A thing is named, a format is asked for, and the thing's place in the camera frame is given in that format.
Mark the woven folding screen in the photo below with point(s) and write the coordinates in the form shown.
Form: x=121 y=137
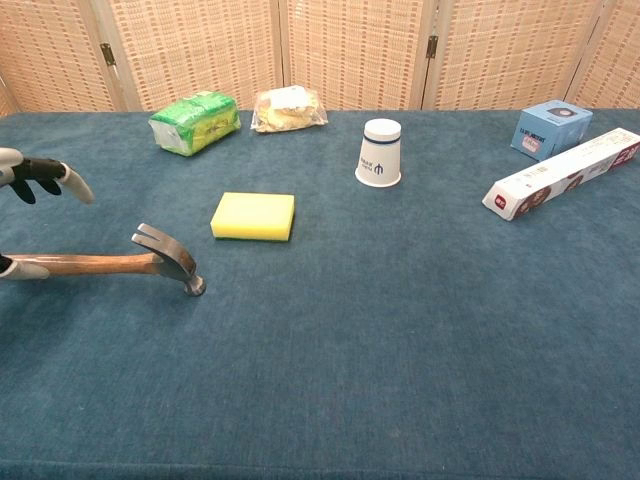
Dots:
x=350 y=50

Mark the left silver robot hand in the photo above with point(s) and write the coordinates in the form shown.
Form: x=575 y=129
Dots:
x=45 y=170

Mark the green tissue package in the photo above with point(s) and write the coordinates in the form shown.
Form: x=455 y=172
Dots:
x=197 y=122

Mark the blue table cloth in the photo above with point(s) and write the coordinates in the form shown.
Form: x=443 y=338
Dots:
x=350 y=325

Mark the small light blue box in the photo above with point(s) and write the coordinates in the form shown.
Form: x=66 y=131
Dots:
x=547 y=127

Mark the brass screen hinge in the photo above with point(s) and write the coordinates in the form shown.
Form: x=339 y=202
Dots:
x=107 y=54
x=432 y=47

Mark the yellow sponge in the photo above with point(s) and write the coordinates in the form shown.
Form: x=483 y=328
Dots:
x=252 y=215

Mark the clear snack bag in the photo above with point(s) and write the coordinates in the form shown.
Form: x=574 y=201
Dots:
x=287 y=110

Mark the long white wrap box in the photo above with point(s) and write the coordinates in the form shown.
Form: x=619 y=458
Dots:
x=555 y=177

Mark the white paper cup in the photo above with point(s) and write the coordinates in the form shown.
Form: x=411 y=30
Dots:
x=379 y=155

